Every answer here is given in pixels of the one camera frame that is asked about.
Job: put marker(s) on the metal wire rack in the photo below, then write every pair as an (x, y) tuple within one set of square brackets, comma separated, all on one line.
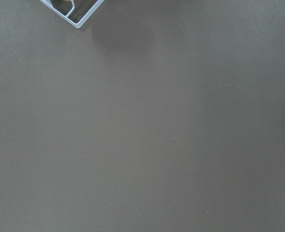
[(75, 12)]

